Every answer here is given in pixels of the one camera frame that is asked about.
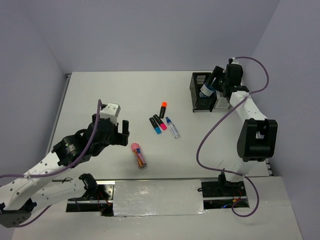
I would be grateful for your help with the silver foil tape panel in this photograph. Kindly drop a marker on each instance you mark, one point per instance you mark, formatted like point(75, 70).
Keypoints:
point(157, 198)

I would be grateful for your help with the blue round putty jar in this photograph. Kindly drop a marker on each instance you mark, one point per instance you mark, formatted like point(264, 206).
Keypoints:
point(207, 89)

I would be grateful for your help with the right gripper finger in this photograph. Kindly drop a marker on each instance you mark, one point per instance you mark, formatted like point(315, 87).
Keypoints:
point(220, 85)
point(217, 76)

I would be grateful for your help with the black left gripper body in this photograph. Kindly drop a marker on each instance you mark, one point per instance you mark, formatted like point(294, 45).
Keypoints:
point(97, 151)

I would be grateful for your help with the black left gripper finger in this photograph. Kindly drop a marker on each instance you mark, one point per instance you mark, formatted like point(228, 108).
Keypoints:
point(125, 127)
point(121, 139)

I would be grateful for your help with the clear blue spray bottle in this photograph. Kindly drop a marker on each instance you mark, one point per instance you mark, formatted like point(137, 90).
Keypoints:
point(172, 128)

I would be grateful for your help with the blue cap highlighter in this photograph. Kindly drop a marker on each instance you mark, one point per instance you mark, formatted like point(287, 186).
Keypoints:
point(155, 125)

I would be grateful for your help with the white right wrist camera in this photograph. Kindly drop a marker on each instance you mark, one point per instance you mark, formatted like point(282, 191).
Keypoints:
point(233, 61)

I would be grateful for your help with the orange cap highlighter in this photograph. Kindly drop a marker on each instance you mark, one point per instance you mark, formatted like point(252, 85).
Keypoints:
point(162, 110)

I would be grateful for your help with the pink cap highlighter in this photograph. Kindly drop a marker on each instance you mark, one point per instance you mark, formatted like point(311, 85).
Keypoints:
point(159, 122)

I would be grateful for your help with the aluminium table edge rail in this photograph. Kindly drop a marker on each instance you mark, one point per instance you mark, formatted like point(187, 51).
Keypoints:
point(68, 78)

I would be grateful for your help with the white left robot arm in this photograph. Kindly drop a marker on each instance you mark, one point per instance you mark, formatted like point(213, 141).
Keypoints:
point(36, 190)

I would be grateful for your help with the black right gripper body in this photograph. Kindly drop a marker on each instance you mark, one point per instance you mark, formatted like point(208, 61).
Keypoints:
point(227, 81)

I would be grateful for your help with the pink cap clear tube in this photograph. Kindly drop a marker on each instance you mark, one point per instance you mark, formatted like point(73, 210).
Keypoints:
point(136, 149)

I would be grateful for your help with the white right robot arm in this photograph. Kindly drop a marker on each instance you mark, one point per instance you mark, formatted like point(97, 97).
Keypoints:
point(211, 143)

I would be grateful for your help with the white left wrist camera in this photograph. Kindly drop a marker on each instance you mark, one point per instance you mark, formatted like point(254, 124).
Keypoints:
point(110, 111)

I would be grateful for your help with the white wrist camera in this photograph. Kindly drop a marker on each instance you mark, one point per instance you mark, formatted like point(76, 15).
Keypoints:
point(233, 61)
point(110, 111)

